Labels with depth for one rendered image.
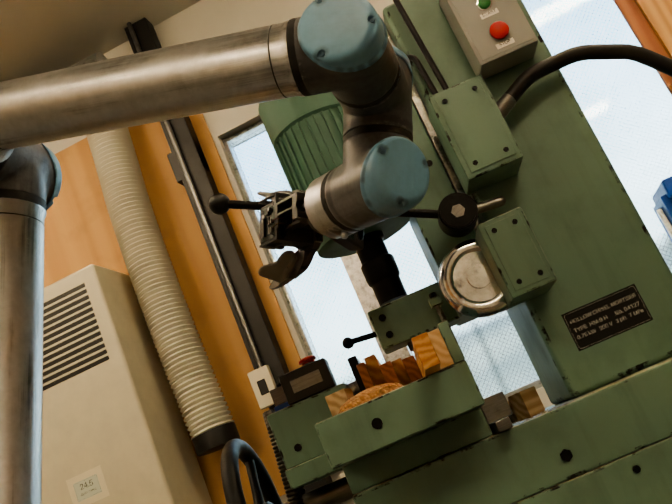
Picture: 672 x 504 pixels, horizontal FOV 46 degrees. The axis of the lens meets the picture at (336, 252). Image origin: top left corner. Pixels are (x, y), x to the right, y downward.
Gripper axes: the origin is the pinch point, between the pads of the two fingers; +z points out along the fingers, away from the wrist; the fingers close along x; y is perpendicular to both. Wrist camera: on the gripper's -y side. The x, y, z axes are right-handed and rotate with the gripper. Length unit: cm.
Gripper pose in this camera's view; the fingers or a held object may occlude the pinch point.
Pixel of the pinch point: (273, 243)
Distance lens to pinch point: 127.5
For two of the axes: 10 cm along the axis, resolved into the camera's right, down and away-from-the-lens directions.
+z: -5.5, 2.2, 8.1
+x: 0.4, 9.7, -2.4
